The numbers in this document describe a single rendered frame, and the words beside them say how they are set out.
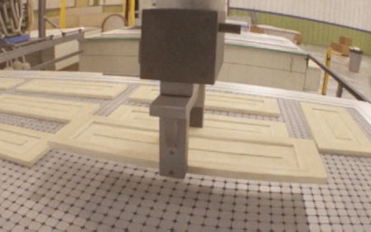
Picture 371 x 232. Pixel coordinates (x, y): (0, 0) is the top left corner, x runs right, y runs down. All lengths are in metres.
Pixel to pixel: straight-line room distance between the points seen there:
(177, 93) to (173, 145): 0.09
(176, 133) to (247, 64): 3.57
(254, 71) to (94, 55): 2.40
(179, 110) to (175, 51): 0.10
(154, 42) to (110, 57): 3.99
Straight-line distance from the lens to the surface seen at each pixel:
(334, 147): 1.02
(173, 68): 0.51
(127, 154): 0.63
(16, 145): 0.98
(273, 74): 4.11
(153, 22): 0.51
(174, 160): 0.56
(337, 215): 0.74
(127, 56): 4.38
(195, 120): 0.75
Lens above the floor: 1.29
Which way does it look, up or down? 21 degrees down
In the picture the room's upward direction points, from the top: 2 degrees clockwise
